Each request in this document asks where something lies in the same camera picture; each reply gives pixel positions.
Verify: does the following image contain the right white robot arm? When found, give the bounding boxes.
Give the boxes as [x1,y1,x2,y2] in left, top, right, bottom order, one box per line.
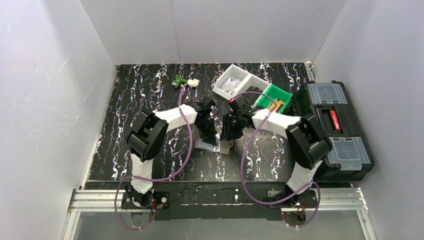
[220,97,333,195]

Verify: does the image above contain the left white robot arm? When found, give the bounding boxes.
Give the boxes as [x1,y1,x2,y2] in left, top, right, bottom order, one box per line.
[125,97,218,195]

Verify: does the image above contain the cards in white bin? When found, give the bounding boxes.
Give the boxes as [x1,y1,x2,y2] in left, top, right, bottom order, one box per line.
[220,77,241,94]

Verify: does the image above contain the black item in bin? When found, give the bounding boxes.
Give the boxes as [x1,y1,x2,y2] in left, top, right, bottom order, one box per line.
[244,86,263,102]

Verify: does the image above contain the green plastic bin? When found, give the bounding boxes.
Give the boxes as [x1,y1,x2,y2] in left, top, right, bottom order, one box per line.
[254,84,293,114]

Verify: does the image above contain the white two-compartment bin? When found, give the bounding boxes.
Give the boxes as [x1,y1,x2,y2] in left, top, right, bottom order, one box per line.
[212,64,271,100]

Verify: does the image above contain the green white pipe fitting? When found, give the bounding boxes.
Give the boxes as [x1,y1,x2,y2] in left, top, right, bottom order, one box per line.
[171,74,200,89]

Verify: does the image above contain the yellow item in green bin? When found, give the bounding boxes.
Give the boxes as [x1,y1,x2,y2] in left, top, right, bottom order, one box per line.
[267,100,286,114]

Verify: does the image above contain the black tool box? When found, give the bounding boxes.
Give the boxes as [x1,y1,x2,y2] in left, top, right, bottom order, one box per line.
[292,80,375,183]

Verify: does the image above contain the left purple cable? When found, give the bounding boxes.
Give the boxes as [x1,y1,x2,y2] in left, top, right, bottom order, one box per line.
[113,82,200,231]

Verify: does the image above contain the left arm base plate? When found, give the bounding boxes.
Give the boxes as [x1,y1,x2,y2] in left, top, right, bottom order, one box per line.
[119,191,171,210]

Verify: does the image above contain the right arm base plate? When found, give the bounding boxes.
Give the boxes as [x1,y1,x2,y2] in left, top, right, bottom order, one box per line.
[263,189,321,210]

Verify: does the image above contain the aluminium frame rail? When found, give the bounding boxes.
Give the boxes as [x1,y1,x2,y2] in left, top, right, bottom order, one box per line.
[62,185,376,240]

